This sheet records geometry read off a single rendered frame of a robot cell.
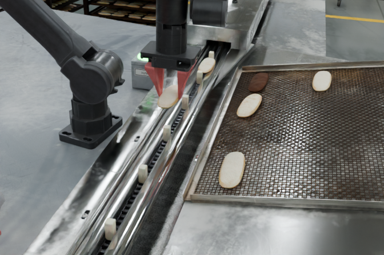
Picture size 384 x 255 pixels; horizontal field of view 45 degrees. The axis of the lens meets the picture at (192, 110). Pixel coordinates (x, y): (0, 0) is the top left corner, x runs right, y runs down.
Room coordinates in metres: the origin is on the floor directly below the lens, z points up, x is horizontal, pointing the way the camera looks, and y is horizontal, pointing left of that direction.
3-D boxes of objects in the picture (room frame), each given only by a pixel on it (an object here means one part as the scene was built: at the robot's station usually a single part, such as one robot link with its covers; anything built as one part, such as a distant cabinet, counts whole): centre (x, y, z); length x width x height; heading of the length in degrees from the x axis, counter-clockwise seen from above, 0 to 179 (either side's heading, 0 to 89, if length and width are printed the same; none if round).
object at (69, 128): (0.83, 0.21, 0.86); 0.12 x 0.09 x 0.08; 157
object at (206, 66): (1.13, -0.04, 0.86); 0.10 x 0.04 x 0.01; 167
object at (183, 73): (0.80, 0.04, 0.97); 0.07 x 0.07 x 0.09; 77
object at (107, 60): (0.83, 0.19, 0.94); 0.09 x 0.05 x 0.10; 82
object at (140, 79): (1.07, 0.11, 0.84); 0.08 x 0.08 x 0.11; 77
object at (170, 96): (0.80, 0.04, 0.92); 0.10 x 0.04 x 0.01; 167
